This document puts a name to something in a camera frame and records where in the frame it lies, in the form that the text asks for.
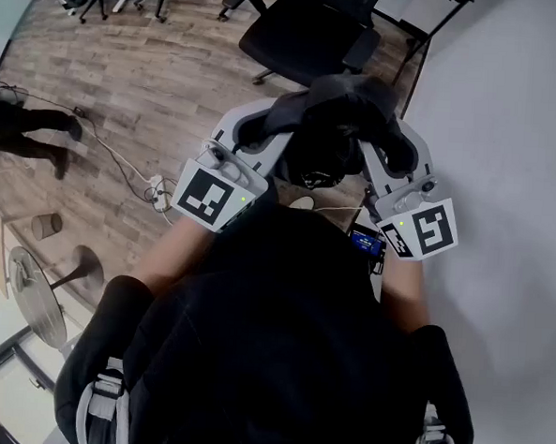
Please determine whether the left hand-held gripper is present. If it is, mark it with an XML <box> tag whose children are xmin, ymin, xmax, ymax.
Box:
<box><xmin>168</xmin><ymin>91</ymin><xmax>297</xmax><ymax>240</ymax></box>

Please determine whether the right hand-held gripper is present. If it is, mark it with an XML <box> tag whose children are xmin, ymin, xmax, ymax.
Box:
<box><xmin>349</xmin><ymin>116</ymin><xmax>467</xmax><ymax>265</ymax></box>

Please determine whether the black office chair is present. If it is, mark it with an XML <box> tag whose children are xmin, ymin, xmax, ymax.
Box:
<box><xmin>214</xmin><ymin>0</ymin><xmax>386</xmax><ymax>93</ymax></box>

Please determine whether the person's left forearm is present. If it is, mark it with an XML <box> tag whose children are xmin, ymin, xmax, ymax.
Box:
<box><xmin>129</xmin><ymin>210</ymin><xmax>226</xmax><ymax>303</ymax></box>

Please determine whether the person's right forearm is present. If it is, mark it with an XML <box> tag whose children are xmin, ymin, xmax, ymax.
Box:
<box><xmin>377</xmin><ymin>253</ymin><xmax>437</xmax><ymax>337</ymax></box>

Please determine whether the black device with blue screen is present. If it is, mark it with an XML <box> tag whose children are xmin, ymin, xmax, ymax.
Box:
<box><xmin>346</xmin><ymin>222</ymin><xmax>388</xmax><ymax>276</ymax></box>

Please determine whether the white power strip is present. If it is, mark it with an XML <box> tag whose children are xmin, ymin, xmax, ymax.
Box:
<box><xmin>145</xmin><ymin>172</ymin><xmax>165</xmax><ymax>206</ymax></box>

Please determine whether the whiteboard on black stand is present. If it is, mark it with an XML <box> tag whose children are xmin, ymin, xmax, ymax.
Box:
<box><xmin>368</xmin><ymin>0</ymin><xmax>476</xmax><ymax>91</ymax></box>

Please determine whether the person's black shirt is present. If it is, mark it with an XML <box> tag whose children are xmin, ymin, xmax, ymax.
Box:
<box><xmin>51</xmin><ymin>165</ymin><xmax>490</xmax><ymax>444</ymax></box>

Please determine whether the mesh waste basket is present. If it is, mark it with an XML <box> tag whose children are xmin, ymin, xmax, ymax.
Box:
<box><xmin>29</xmin><ymin>211</ymin><xmax>65</xmax><ymax>242</ymax></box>

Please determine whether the standing fan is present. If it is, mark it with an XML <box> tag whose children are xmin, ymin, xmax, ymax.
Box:
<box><xmin>1</xmin><ymin>240</ymin><xmax>108</xmax><ymax>353</ymax></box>

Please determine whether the white floor cable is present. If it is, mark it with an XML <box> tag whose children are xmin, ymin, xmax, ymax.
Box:
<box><xmin>77</xmin><ymin>123</ymin><xmax>179</xmax><ymax>228</ymax></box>

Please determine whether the white harness strap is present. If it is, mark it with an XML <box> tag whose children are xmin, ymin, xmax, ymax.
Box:
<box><xmin>413</xmin><ymin>400</ymin><xmax>459</xmax><ymax>444</ymax></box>
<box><xmin>74</xmin><ymin>353</ymin><xmax>135</xmax><ymax>444</ymax></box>

